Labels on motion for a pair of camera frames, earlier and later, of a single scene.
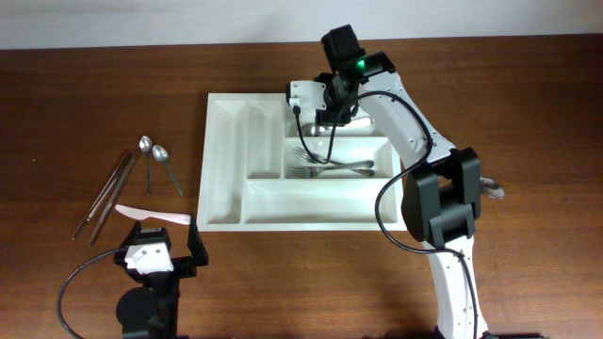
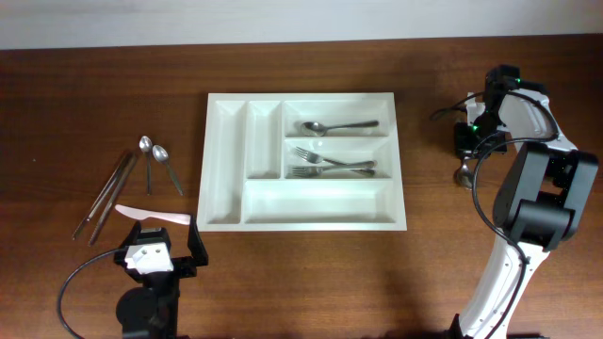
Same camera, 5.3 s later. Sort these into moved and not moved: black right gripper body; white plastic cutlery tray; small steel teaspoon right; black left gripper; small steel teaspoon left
Moved: black right gripper body
Not moved: small steel teaspoon left; white plastic cutlery tray; small steel teaspoon right; black left gripper
